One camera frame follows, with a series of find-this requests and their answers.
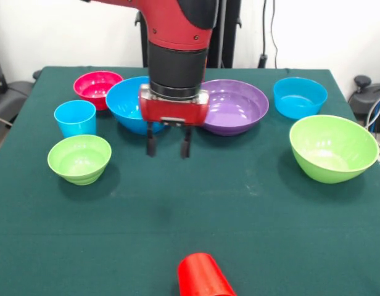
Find blue cup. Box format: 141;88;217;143
54;99;97;139

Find purple bowl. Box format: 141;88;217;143
199;79;270;136

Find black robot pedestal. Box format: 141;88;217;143
134;0;242;68

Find large blue bowl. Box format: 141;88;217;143
105;76;171;136

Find large green bowl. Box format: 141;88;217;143
289;115;380;185

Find red cup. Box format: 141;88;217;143
176;252;238;296

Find black equipment base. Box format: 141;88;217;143
348;75;380;115
0;80;34;120

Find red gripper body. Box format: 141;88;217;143
138;83;210;128

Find blue and white cables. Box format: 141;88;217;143
361;92;380;133

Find small green bowl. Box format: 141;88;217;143
47;134;113;186

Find dark green tablecloth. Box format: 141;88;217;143
0;66;380;296

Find small pinkish red bowl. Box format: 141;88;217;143
73;70;125;111

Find small blue bowl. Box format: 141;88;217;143
272;76;329;120

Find black cable with plug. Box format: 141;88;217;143
257;0;269;69

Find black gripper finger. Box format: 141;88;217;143
180;125;193;160
145;121;157;158

